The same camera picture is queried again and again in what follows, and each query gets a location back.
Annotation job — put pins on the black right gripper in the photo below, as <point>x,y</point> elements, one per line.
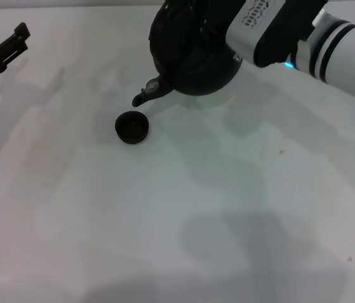
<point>275,50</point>

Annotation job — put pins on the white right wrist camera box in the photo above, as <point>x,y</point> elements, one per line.
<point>259,19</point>

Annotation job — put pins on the small dark brown teacup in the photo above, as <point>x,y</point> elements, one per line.
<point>132,126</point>

